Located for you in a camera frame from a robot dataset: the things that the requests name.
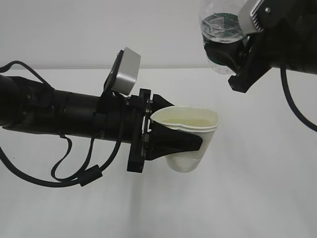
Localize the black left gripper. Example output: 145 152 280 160
127 89 203 173

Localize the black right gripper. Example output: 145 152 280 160
204 33 271 93

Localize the clear water bottle green label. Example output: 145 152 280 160
199 0 246 75

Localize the white paper cup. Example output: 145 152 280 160
151 106 219 173

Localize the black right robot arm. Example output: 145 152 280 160
203 12 317 93

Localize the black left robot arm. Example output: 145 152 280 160
0 76 203 173

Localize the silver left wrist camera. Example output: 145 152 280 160
101 47 141 97

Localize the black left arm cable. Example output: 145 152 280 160
0 60 122 188

